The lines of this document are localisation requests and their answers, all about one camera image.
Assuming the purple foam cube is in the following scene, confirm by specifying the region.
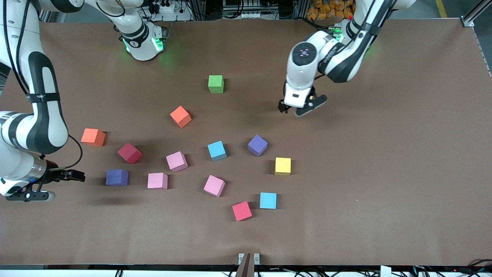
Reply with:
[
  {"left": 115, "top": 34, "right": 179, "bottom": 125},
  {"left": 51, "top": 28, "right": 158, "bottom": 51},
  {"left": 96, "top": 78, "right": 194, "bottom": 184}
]
[
  {"left": 248, "top": 134, "right": 268, "bottom": 157},
  {"left": 105, "top": 169, "right": 129, "bottom": 187}
]

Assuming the green foam cube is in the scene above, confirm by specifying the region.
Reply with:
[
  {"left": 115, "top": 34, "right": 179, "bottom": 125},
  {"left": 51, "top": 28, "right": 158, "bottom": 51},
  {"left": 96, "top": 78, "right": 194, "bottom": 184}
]
[{"left": 208, "top": 75, "right": 224, "bottom": 94}]

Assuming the orange foam cube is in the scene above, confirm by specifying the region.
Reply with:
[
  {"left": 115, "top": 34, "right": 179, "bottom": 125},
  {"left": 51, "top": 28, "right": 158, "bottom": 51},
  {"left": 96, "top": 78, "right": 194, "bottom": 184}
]
[
  {"left": 81, "top": 128, "right": 106, "bottom": 147},
  {"left": 170, "top": 105, "right": 192, "bottom": 128}
]

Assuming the crimson foam cube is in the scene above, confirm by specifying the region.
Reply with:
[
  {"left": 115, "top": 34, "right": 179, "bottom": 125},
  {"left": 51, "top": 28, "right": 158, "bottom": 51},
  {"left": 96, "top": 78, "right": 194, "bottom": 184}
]
[{"left": 117, "top": 142, "right": 143, "bottom": 164}]

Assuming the yellow foam cube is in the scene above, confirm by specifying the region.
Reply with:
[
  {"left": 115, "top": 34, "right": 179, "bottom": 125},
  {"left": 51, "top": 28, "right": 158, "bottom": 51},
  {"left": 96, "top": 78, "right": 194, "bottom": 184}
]
[{"left": 274, "top": 157, "right": 292, "bottom": 176}]

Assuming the pink foam cube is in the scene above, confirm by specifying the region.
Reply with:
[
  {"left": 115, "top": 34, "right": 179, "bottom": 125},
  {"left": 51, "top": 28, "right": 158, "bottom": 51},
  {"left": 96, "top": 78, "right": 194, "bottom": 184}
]
[
  {"left": 147, "top": 172, "right": 168, "bottom": 190},
  {"left": 203, "top": 175, "right": 226, "bottom": 198},
  {"left": 166, "top": 151, "right": 189, "bottom": 172}
]

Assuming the teal blue foam cube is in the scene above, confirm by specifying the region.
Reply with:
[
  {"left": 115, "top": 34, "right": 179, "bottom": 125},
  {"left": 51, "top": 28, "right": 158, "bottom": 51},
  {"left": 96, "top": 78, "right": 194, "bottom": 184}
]
[{"left": 207, "top": 140, "right": 227, "bottom": 162}]

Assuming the light blue foam cube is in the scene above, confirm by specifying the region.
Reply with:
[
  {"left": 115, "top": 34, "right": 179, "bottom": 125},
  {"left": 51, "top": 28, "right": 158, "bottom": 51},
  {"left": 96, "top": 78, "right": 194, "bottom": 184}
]
[{"left": 259, "top": 192, "right": 277, "bottom": 210}]

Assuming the metal equipment rack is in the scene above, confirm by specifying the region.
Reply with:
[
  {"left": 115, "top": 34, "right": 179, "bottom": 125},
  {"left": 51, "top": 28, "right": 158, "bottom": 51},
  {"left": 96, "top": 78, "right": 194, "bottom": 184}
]
[{"left": 222, "top": 0, "right": 269, "bottom": 20}]

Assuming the orange fruit net bag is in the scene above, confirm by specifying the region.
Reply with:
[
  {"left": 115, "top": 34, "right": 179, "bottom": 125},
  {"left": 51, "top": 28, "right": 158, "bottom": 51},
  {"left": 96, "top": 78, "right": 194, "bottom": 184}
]
[{"left": 307, "top": 0, "right": 356, "bottom": 20}]

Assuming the red foam cube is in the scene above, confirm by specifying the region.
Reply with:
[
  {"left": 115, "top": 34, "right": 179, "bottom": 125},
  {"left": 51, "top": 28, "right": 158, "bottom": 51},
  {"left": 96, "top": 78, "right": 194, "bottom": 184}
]
[{"left": 232, "top": 201, "right": 253, "bottom": 222}]

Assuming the brown table cover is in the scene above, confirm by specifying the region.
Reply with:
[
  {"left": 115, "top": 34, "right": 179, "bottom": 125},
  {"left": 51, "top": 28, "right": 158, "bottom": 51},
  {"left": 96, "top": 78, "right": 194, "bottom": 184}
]
[{"left": 0, "top": 17, "right": 492, "bottom": 267}]

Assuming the white power strip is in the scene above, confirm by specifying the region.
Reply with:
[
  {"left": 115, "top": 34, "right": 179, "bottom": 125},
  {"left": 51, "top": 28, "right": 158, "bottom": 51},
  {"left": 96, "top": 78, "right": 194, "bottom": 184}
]
[{"left": 148, "top": 0, "right": 193, "bottom": 22}]

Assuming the aluminium frame profile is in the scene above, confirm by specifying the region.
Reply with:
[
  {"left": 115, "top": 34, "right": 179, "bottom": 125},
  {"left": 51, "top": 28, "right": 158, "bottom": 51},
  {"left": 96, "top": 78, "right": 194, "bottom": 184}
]
[
  {"left": 37, "top": 6, "right": 64, "bottom": 23},
  {"left": 460, "top": 0, "right": 492, "bottom": 77}
]

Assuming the aluminium frame post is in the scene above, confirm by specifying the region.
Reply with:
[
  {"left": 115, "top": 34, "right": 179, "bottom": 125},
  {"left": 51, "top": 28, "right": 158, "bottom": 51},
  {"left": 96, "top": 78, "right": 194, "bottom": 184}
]
[{"left": 234, "top": 253, "right": 252, "bottom": 277}]

